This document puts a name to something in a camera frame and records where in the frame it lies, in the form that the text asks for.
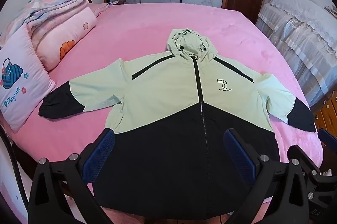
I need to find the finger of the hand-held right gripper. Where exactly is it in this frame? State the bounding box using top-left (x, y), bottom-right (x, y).
top-left (287, 145), bottom-right (337, 189)
top-left (318, 128), bottom-right (337, 147)

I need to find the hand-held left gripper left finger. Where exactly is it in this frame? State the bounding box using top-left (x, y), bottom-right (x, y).
top-left (28, 128), bottom-right (116, 224)

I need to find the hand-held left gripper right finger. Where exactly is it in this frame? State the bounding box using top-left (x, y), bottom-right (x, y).
top-left (223, 128), bottom-right (312, 224)

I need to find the green and black hooded jacket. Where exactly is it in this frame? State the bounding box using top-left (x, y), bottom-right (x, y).
top-left (39, 28), bottom-right (316, 216)

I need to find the wooden drawer cabinet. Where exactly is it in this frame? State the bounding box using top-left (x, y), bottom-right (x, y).
top-left (313, 91), bottom-right (337, 140)

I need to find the white printed pillow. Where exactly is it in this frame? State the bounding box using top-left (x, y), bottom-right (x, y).
top-left (0, 26), bottom-right (56, 133)

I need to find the pink flower pillow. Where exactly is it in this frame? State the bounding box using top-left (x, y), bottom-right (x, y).
top-left (28, 7), bottom-right (97, 72)

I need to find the pink bed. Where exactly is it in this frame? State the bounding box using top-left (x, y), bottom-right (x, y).
top-left (12, 2), bottom-right (324, 188)

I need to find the pastel floral folded quilt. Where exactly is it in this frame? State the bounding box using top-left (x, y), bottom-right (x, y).
top-left (4, 0), bottom-right (88, 37)

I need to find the black cable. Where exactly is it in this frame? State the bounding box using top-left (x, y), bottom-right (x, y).
top-left (0, 125), bottom-right (29, 214)

